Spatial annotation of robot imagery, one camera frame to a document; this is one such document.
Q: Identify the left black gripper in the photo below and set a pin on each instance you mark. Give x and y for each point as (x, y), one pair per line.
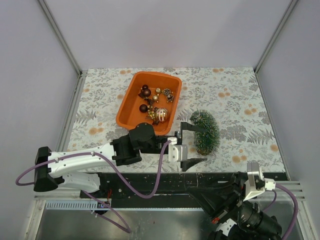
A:
(186, 127)

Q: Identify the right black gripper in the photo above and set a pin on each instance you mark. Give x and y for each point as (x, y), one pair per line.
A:
(220, 200)

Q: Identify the small green christmas tree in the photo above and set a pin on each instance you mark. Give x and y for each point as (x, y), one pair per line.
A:
(206, 142)

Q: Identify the orange plastic bin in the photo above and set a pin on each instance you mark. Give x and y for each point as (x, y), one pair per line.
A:
(129, 115)

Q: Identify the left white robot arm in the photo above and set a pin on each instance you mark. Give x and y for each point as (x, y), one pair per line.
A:
(65, 169)

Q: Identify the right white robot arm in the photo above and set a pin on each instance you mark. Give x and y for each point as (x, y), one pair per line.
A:
(236, 218)

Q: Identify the large striped gold bauble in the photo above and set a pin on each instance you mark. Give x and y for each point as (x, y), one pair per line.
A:
(162, 114)

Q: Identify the dark brown bauble lower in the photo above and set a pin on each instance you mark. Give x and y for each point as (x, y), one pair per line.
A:
(143, 108)

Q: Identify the gold pine cone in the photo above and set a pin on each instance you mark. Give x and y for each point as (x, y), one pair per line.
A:
(168, 95)

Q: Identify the floral table mat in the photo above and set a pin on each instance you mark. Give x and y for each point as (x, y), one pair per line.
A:
(231, 94)

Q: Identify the small dark brown bauble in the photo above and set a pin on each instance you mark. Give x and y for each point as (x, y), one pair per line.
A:
(144, 87)

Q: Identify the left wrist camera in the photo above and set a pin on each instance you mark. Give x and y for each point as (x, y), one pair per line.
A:
(177, 152)

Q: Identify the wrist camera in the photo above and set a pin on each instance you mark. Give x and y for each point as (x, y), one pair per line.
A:
(177, 152)
(256, 183)

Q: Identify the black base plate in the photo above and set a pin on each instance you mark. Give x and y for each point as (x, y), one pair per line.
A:
(169, 193)

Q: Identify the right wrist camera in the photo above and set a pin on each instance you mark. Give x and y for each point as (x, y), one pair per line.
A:
(256, 183)

